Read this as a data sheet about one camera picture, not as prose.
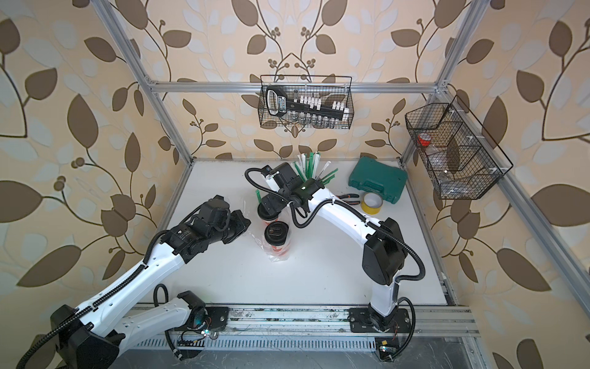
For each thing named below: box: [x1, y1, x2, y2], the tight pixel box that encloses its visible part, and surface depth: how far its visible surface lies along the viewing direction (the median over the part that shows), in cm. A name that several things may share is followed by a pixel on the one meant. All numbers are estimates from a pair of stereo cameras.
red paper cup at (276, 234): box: [264, 220, 289, 253], surface depth 77 cm
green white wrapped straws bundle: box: [290, 151, 339, 185], surface depth 98 cm
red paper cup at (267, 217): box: [257, 202, 282, 225], surface depth 82 cm
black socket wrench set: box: [265, 86, 350, 121], surface depth 86 cm
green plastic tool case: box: [348, 156, 408, 205], surface depth 110 cm
